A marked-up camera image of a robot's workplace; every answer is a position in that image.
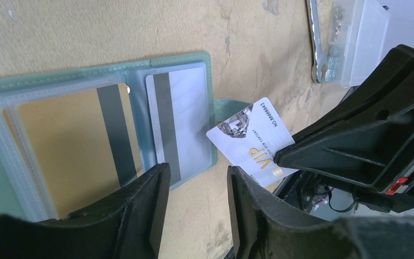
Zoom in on teal card holder wallet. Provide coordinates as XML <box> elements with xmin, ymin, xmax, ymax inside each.
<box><xmin>0</xmin><ymin>52</ymin><xmax>246</xmax><ymax>222</ymax></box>

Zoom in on white VIP credit card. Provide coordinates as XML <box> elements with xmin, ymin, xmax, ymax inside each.
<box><xmin>206</xmin><ymin>97</ymin><xmax>297</xmax><ymax>187</ymax></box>

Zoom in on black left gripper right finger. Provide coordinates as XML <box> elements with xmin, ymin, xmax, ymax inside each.
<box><xmin>227</xmin><ymin>166</ymin><xmax>414</xmax><ymax>258</ymax></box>

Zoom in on clear plastic box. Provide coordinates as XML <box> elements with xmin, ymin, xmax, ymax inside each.
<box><xmin>325</xmin><ymin>0</ymin><xmax>390</xmax><ymax>87</ymax></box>

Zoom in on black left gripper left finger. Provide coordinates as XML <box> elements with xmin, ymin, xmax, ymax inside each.
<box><xmin>0</xmin><ymin>163</ymin><xmax>171</xmax><ymax>258</ymax></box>

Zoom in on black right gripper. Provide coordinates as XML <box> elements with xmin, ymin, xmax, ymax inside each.
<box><xmin>274</xmin><ymin>44</ymin><xmax>414</xmax><ymax>213</ymax></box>

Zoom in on silver wrench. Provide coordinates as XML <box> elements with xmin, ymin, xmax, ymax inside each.
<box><xmin>306</xmin><ymin>0</ymin><xmax>335</xmax><ymax>84</ymax></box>

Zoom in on white striped credit card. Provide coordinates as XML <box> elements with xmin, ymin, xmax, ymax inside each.
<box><xmin>144</xmin><ymin>63</ymin><xmax>212</xmax><ymax>188</ymax></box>

